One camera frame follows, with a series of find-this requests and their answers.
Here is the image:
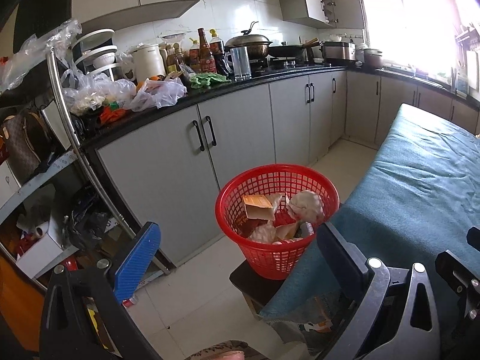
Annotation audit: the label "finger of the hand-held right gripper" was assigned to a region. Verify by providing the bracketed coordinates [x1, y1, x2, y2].
[435, 226, 480, 310]

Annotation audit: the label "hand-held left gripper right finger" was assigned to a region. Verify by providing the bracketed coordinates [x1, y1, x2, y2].
[316, 222, 440, 360]

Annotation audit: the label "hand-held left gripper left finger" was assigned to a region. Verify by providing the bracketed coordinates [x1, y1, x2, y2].
[39, 222, 162, 360]

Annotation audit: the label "red plastic basket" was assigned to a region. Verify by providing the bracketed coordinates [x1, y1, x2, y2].
[215, 164, 341, 281]

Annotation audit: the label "white tissue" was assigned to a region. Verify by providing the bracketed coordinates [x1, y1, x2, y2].
[287, 190, 325, 223]

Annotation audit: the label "white plastic wrapper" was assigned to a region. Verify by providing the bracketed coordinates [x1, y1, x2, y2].
[249, 222, 278, 244]

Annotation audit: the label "orange cardboard carton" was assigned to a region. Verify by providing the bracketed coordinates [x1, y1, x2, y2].
[242, 194, 276, 221]

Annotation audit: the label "black plastic bag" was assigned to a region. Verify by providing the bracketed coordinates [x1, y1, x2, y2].
[65, 191, 113, 248]

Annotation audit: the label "dark wooden stool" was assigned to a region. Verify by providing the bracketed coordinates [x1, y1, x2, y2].
[229, 259, 301, 321]

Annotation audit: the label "white cardboard box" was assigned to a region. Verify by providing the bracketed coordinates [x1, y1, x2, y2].
[15, 229, 70, 280]

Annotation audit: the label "blue tablecloth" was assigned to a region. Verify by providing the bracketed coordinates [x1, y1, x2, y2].
[259, 103, 480, 331]

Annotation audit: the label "patterned brown cloth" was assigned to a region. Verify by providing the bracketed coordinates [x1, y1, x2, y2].
[184, 339, 265, 360]

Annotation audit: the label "orange plastic bag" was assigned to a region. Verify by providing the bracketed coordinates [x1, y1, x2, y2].
[98, 104, 130, 125]

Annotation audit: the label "metal storage rack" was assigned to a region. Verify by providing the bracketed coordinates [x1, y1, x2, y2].
[0, 47, 177, 293]

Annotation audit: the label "grey kitchen base cabinets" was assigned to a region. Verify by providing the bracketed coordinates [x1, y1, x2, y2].
[94, 69, 480, 267]

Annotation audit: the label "brown patterned handbag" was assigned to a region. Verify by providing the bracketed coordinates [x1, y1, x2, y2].
[0, 109, 53, 184]

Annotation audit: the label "white plastic bag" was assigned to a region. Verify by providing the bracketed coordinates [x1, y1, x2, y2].
[129, 77, 188, 112]

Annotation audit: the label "clear plastic bag of food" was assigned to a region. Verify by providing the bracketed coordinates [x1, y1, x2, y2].
[62, 71, 137, 115]

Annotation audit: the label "green cloth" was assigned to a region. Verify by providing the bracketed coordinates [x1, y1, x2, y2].
[189, 72, 232, 90]

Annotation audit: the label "white electric jug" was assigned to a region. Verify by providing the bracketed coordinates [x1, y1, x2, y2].
[129, 44, 167, 83]

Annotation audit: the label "black kitchen countertop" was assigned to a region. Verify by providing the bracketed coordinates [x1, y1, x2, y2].
[80, 65, 480, 151]

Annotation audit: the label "gas stove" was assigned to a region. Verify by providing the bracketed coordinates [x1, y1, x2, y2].
[259, 57, 319, 71]

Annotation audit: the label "brown pot with lid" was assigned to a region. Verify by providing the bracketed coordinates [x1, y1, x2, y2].
[363, 47, 384, 70]

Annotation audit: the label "silver rice cooker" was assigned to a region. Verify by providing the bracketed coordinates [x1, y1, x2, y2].
[322, 40, 357, 64]

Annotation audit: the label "white dish rack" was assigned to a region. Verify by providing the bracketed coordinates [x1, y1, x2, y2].
[71, 28, 122, 83]

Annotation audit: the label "row of sauce bottles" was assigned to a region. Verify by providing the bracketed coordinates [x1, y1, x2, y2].
[165, 27, 226, 76]

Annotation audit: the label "black frying pan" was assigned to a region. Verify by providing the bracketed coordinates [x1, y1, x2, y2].
[268, 41, 319, 59]

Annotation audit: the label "clear glass pitcher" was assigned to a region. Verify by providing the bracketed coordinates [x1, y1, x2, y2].
[224, 46, 252, 80]

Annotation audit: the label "crumpled clear plastic bag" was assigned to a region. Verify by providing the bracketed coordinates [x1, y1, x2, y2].
[0, 19, 83, 91]

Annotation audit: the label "wok with metal lid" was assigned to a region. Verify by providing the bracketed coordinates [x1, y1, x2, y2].
[225, 21, 274, 61]

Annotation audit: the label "kitchen window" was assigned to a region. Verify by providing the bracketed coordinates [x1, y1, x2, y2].
[354, 0, 480, 83]

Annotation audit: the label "open grey wall cabinet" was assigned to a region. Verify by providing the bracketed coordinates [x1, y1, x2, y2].
[279, 0, 365, 31]

